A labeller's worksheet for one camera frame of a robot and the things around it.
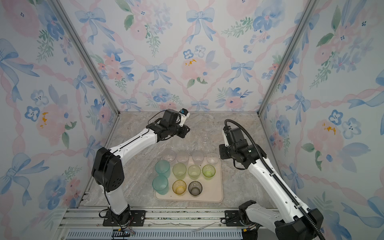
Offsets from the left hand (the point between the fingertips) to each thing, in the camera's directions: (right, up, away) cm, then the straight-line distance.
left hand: (189, 127), depth 86 cm
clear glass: (-12, -18, +6) cm, 22 cm away
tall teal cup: (-16, -31, -4) cm, 35 cm away
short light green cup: (+3, -27, +3) cm, 27 cm away
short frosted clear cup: (+5, -19, +6) cm, 20 cm away
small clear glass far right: (+14, -19, +6) cm, 25 cm away
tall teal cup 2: (-15, -24, 0) cm, 28 cm away
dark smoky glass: (+4, -34, -4) cm, 34 cm away
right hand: (+18, -11, -10) cm, 23 cm away
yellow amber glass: (-5, -33, -3) cm, 34 cm away
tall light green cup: (-5, -26, +2) cm, 26 cm away
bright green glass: (+12, -26, +2) cm, 28 cm away
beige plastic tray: (+13, -35, -4) cm, 37 cm away
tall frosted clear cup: (-4, -18, +6) cm, 20 cm away
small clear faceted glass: (+11, -8, +19) cm, 23 cm away
